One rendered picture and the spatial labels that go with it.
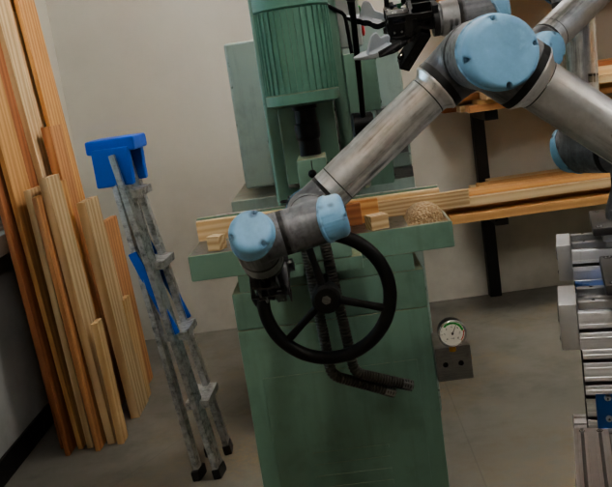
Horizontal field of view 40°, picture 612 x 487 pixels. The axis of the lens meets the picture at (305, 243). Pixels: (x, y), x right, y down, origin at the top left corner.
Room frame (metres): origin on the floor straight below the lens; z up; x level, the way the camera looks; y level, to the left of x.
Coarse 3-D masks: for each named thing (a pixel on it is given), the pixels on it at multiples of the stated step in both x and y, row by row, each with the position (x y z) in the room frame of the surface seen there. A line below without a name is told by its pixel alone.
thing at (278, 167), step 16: (336, 16) 2.19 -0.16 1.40; (336, 32) 2.18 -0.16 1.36; (256, 48) 2.19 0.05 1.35; (336, 48) 2.18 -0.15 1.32; (336, 64) 2.18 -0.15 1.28; (272, 112) 2.19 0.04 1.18; (336, 112) 2.18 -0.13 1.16; (272, 128) 2.19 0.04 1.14; (272, 144) 2.19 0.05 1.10; (272, 160) 2.20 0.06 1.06; (288, 192) 2.19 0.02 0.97
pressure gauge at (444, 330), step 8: (448, 320) 1.77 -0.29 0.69; (456, 320) 1.77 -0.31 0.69; (440, 328) 1.77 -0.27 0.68; (448, 328) 1.77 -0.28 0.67; (456, 328) 1.77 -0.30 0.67; (464, 328) 1.76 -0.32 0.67; (440, 336) 1.77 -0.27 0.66; (448, 336) 1.77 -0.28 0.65; (456, 336) 1.77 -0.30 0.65; (464, 336) 1.76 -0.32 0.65; (448, 344) 1.77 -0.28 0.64; (456, 344) 1.77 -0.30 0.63
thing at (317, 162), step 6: (300, 156) 2.07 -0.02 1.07; (312, 156) 2.02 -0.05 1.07; (318, 156) 2.00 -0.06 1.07; (324, 156) 1.98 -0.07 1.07; (300, 162) 1.96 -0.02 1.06; (306, 162) 1.96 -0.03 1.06; (312, 162) 1.96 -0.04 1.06; (318, 162) 1.96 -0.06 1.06; (324, 162) 1.96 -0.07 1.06; (300, 168) 1.96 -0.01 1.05; (306, 168) 1.96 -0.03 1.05; (312, 168) 1.96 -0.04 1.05; (318, 168) 1.96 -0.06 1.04; (300, 174) 1.96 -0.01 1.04; (306, 174) 1.96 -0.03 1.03; (300, 180) 1.96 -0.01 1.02; (306, 180) 1.96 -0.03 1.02; (300, 186) 1.96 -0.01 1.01
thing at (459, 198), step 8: (440, 192) 1.99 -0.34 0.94; (448, 192) 1.98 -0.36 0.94; (456, 192) 1.98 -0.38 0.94; (464, 192) 1.98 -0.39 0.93; (384, 200) 2.00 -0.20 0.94; (392, 200) 1.99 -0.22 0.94; (400, 200) 1.99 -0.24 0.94; (408, 200) 1.99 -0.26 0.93; (416, 200) 1.98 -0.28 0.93; (424, 200) 1.98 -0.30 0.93; (432, 200) 1.98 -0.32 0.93; (440, 200) 1.98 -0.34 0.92; (448, 200) 1.98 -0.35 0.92; (456, 200) 1.98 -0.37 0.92; (464, 200) 1.98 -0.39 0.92; (384, 208) 1.99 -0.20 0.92; (392, 208) 1.99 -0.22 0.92; (400, 208) 1.99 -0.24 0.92; (440, 208) 1.98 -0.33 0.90; (448, 208) 1.98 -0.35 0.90
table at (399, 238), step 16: (400, 224) 1.87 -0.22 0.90; (432, 224) 1.83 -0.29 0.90; (448, 224) 1.83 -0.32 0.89; (368, 240) 1.84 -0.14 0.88; (384, 240) 1.84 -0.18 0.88; (400, 240) 1.83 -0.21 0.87; (416, 240) 1.83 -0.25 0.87; (432, 240) 1.83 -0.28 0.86; (448, 240) 1.83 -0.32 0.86; (192, 256) 1.86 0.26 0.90; (208, 256) 1.86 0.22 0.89; (224, 256) 1.85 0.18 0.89; (352, 256) 1.75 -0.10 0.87; (192, 272) 1.86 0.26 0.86; (208, 272) 1.86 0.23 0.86; (224, 272) 1.85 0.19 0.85; (240, 272) 1.85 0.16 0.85; (304, 272) 1.75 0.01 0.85
